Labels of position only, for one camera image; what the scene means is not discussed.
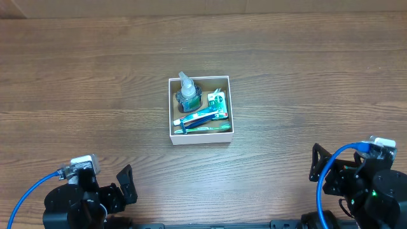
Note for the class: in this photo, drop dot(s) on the white cardboard box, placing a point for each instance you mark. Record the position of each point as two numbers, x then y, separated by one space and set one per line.
208 84

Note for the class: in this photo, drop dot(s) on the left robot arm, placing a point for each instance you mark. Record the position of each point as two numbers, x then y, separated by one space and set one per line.
83 204

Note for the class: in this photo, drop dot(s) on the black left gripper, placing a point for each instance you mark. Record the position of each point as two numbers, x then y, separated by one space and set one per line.
117 203

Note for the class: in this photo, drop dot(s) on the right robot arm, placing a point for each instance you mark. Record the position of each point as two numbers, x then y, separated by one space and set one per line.
383 205

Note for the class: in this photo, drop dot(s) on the purple soap pump bottle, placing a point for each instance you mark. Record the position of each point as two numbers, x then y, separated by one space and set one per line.
189 96

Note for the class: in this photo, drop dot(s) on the green white toothbrush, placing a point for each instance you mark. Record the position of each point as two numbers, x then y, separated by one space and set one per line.
222 127

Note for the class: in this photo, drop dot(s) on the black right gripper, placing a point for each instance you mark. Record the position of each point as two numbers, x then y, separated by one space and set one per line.
343 171

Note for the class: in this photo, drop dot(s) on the green white soap packet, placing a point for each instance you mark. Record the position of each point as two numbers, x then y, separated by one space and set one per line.
218 99

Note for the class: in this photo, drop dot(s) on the blue disposable razor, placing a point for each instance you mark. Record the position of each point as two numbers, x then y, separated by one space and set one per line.
197 123

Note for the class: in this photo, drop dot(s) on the teal toothpaste tube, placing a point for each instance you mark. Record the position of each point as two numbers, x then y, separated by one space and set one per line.
196 116

